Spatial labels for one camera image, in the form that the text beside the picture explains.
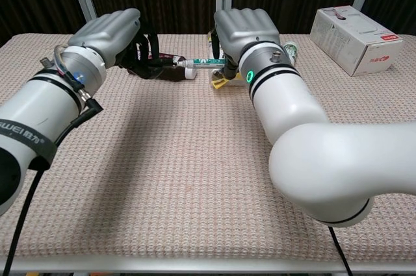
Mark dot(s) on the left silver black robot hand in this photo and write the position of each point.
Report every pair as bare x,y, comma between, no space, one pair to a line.
107,34

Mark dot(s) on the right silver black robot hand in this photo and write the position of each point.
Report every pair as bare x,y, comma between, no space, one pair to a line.
243,27

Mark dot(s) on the green white marker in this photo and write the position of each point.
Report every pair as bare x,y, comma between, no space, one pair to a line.
203,62

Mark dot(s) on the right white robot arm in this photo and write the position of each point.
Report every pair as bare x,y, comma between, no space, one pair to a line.
325,162

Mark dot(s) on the green white plastic bottle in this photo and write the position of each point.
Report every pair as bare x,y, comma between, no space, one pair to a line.
291,51

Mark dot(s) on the brown juice bottle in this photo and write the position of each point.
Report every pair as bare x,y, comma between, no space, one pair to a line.
175,74

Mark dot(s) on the white red carton box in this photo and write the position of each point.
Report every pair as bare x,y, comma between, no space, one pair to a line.
351,39

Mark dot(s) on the beige woven table cloth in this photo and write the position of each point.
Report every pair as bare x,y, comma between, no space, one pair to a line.
178,159

